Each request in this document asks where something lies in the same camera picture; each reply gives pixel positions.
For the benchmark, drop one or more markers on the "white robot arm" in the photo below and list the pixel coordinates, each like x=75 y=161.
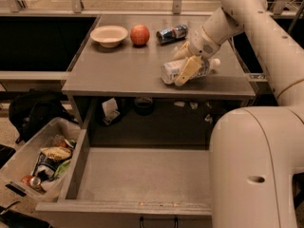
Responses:
x=255 y=151

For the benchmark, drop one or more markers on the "red soda can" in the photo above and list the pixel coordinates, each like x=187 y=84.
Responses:
x=31 y=181

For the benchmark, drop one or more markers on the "black drawer handle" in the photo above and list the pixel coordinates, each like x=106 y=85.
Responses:
x=158 y=223

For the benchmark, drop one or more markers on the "open grey top drawer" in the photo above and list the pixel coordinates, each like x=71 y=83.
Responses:
x=115 y=187

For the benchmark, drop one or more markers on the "clear plastic water bottle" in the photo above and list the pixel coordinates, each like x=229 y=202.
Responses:
x=171 y=70

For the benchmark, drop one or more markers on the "white paper bowl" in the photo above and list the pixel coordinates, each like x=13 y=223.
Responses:
x=109 y=36

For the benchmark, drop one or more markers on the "black backpack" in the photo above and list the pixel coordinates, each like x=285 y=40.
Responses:
x=30 y=112

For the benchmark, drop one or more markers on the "black bowl under counter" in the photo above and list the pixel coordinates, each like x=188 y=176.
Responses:
x=143 y=106

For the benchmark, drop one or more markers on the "red apple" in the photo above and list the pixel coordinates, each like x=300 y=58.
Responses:
x=139 y=35

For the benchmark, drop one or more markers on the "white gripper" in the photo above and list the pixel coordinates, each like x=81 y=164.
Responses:
x=202 y=45

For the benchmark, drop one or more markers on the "white paper under counter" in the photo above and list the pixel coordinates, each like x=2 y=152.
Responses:
x=111 y=112

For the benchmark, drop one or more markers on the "dark snack bag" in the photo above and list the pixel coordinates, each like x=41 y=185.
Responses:
x=45 y=167

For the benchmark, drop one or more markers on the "crushed blue soda can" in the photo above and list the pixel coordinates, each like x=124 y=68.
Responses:
x=170 y=35

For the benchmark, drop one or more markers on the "clear plastic bin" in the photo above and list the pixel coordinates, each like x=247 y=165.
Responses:
x=22 y=163

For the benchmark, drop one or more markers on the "yellow chip bag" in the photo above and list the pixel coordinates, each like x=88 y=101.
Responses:
x=57 y=153

